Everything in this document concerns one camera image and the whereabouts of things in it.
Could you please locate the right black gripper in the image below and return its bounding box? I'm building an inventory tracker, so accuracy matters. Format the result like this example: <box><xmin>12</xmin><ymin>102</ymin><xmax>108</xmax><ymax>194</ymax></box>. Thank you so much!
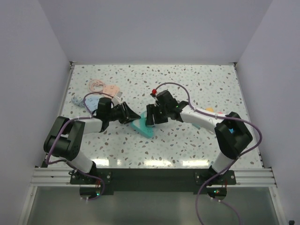
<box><xmin>146</xmin><ymin>103</ymin><xmax>169</xmax><ymax>126</ymax></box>

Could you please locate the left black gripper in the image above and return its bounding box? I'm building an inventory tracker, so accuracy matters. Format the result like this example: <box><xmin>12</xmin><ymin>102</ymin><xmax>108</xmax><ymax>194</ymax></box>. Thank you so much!
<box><xmin>106</xmin><ymin>101</ymin><xmax>140</xmax><ymax>124</ymax></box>

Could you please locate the teal triangular power strip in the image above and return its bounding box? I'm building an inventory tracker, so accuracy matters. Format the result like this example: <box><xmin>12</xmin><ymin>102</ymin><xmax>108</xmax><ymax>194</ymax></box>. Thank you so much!
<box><xmin>130</xmin><ymin>111</ymin><xmax>154</xmax><ymax>139</ymax></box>

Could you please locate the pink round power strip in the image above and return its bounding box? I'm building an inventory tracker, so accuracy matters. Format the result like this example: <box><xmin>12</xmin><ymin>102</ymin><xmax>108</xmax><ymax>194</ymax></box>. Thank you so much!
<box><xmin>103</xmin><ymin>85</ymin><xmax>120</xmax><ymax>97</ymax></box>

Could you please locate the blue round power strip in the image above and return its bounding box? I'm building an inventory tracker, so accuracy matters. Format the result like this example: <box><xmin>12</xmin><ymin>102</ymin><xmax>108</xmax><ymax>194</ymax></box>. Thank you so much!
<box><xmin>84</xmin><ymin>96</ymin><xmax>99</xmax><ymax>112</ymax></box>

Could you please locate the green plug adapter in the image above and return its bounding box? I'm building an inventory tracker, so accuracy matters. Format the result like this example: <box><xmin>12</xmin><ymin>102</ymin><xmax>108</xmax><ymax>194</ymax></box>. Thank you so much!
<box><xmin>193</xmin><ymin>124</ymin><xmax>201</xmax><ymax>129</ymax></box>

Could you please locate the blue cord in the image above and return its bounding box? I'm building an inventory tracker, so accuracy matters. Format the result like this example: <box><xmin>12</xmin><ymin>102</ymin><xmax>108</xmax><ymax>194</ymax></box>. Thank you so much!
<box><xmin>71</xmin><ymin>95</ymin><xmax>87</xmax><ymax>107</ymax></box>

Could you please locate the yellow plug adapter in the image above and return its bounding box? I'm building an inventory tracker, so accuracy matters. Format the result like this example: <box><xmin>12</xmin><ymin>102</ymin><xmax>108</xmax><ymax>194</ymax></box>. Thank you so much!
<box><xmin>206</xmin><ymin>107</ymin><xmax>214</xmax><ymax>113</ymax></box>

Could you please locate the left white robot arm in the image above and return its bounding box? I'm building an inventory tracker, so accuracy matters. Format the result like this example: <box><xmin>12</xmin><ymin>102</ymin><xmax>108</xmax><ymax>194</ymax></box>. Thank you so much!
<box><xmin>44</xmin><ymin>97</ymin><xmax>141</xmax><ymax>184</ymax></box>

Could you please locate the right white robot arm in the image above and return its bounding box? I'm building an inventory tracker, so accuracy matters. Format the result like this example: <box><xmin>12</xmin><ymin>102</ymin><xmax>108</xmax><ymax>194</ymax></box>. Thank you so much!
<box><xmin>145</xmin><ymin>89</ymin><xmax>253</xmax><ymax>184</ymax></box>

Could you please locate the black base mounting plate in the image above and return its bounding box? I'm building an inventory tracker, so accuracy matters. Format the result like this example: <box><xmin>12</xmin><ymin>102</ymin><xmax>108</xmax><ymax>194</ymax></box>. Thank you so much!
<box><xmin>70</xmin><ymin>167</ymin><xmax>237</xmax><ymax>195</ymax></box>

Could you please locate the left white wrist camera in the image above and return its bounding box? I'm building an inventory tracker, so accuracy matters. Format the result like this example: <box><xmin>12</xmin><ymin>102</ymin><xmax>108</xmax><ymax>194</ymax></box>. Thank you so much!
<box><xmin>112</xmin><ymin>91</ymin><xmax>122</xmax><ymax>106</ymax></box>

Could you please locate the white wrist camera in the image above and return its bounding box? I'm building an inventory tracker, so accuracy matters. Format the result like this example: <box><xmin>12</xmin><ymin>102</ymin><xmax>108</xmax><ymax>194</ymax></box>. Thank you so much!
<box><xmin>150</xmin><ymin>89</ymin><xmax>162</xmax><ymax>105</ymax></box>
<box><xmin>112</xmin><ymin>91</ymin><xmax>122</xmax><ymax>106</ymax></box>

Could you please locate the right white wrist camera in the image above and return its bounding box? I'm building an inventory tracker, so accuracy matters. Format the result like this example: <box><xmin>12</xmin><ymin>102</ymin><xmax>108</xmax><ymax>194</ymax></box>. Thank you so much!
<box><xmin>150</xmin><ymin>89</ymin><xmax>162</xmax><ymax>105</ymax></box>

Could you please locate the pink coiled cord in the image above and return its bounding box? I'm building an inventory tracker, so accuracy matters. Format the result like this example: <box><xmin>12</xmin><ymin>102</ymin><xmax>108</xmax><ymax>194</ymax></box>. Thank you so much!
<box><xmin>88</xmin><ymin>79</ymin><xmax>105</xmax><ymax>93</ymax></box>

